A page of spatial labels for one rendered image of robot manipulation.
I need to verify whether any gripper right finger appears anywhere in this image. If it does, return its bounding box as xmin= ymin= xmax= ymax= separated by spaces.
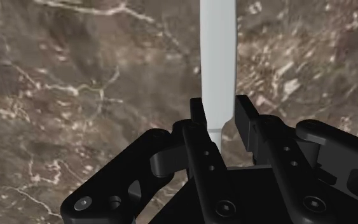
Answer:
xmin=234 ymin=94 xmax=358 ymax=224

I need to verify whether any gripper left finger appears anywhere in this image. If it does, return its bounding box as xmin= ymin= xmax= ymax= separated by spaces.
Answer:
xmin=60 ymin=97 xmax=237 ymax=224

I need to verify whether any white flat-bladed utensil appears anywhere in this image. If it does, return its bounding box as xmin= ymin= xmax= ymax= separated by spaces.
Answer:
xmin=198 ymin=0 xmax=238 ymax=153

